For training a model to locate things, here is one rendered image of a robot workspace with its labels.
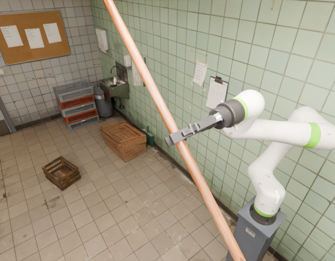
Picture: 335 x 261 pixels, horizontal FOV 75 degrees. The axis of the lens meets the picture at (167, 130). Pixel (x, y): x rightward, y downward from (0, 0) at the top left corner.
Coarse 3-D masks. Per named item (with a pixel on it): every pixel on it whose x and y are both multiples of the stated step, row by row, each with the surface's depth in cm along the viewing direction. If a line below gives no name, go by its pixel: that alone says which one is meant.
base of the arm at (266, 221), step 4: (252, 204) 135; (252, 208) 130; (280, 208) 132; (252, 212) 129; (256, 212) 126; (252, 216) 128; (256, 216) 126; (260, 216) 125; (264, 216) 123; (272, 216) 123; (256, 220) 126; (260, 220) 125; (264, 220) 124; (268, 220) 124; (272, 220) 125; (264, 224) 125; (268, 224) 124
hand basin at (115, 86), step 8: (120, 64) 373; (120, 72) 385; (104, 80) 388; (112, 80) 397; (120, 80) 387; (128, 80) 370; (104, 88) 373; (112, 88) 358; (120, 88) 367; (128, 88) 376; (104, 96) 394; (112, 96) 365; (120, 96) 378; (128, 96) 387; (120, 104) 427
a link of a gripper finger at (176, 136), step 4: (184, 128) 66; (188, 128) 67; (176, 132) 65; (180, 132) 65; (172, 136) 64; (176, 136) 64; (180, 136) 65; (184, 136) 65; (188, 136) 66; (172, 140) 64; (176, 140) 64; (180, 140) 64
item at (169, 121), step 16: (112, 0) 73; (112, 16) 71; (128, 32) 71; (128, 48) 70; (144, 64) 69; (144, 80) 68; (160, 96) 68; (160, 112) 67; (176, 128) 66; (176, 144) 66; (192, 160) 65; (192, 176) 65; (208, 192) 64; (208, 208) 63; (224, 224) 62; (224, 240) 63; (240, 256) 61
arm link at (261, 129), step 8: (256, 120) 91; (264, 120) 92; (224, 128) 92; (232, 128) 88; (240, 128) 87; (248, 128) 88; (256, 128) 90; (264, 128) 90; (272, 128) 91; (280, 128) 91; (288, 128) 92; (296, 128) 92; (304, 128) 92; (232, 136) 91; (240, 136) 90; (248, 136) 91; (256, 136) 91; (264, 136) 92; (272, 136) 92; (280, 136) 92; (288, 136) 92; (296, 136) 92; (304, 136) 92; (296, 144) 95; (304, 144) 94
